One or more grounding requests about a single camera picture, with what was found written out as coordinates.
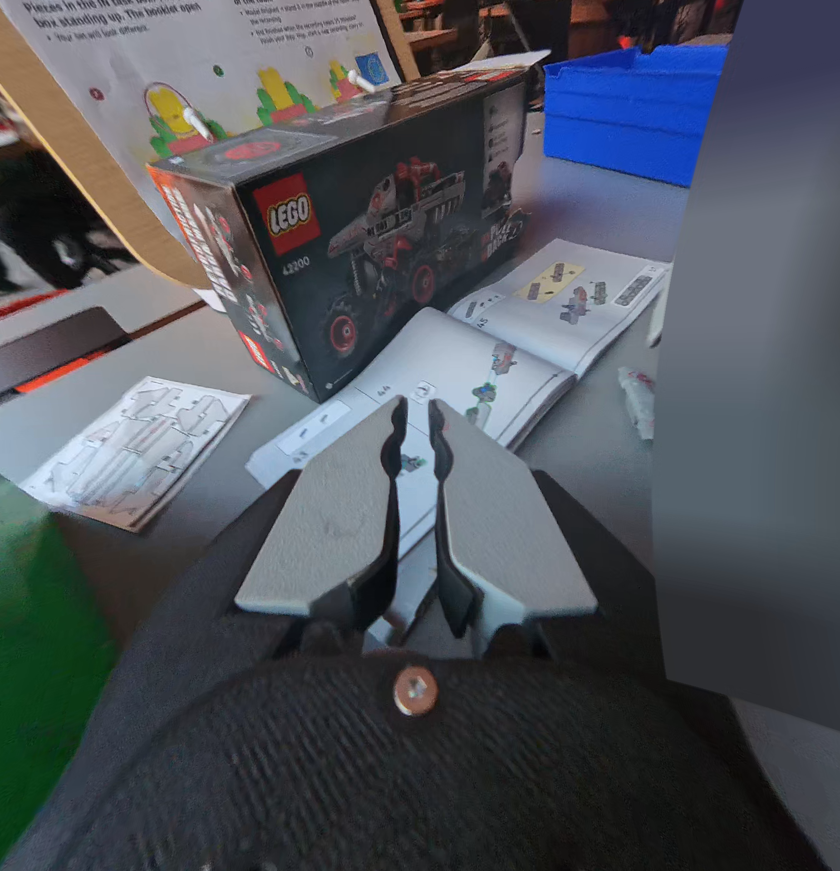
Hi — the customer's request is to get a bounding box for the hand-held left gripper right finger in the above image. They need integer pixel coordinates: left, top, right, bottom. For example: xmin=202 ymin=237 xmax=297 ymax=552
xmin=428 ymin=400 xmax=600 ymax=657

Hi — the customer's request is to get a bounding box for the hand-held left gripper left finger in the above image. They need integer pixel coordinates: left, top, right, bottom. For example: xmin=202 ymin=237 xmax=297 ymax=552
xmin=234 ymin=396 xmax=409 ymax=634

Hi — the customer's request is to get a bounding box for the long grey lego beam assembly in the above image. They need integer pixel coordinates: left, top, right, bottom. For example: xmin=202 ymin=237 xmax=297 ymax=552
xmin=362 ymin=544 xmax=440 ymax=656

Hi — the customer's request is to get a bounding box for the grey red-printed lego panel assembly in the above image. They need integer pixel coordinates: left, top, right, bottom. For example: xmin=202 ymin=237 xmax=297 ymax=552
xmin=617 ymin=366 xmax=658 ymax=442

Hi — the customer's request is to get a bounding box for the open lego instruction booklet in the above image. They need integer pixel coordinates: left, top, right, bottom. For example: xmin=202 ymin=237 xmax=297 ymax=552
xmin=246 ymin=238 xmax=671 ymax=566

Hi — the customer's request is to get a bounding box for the black lego set box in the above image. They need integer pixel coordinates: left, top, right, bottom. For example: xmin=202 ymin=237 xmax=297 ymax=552
xmin=146 ymin=66 xmax=531 ymax=404

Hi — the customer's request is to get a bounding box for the white sticker sheet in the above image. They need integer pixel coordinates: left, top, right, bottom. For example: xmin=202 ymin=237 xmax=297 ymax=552
xmin=18 ymin=376 xmax=252 ymax=533

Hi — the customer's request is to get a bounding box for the blue plastic bin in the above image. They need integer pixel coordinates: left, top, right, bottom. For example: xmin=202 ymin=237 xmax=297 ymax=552
xmin=542 ymin=44 xmax=730 ymax=188

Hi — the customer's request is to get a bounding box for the instruction poster board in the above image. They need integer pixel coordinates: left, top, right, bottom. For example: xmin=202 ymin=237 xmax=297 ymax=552
xmin=0 ymin=0 xmax=424 ymax=290

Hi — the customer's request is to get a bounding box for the white printed instruction poster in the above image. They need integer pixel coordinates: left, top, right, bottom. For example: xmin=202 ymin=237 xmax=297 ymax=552
xmin=0 ymin=0 xmax=402 ymax=225

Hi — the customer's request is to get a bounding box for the wooden shelving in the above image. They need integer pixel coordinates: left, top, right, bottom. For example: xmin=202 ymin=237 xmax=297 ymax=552
xmin=399 ymin=0 xmax=744 ymax=76

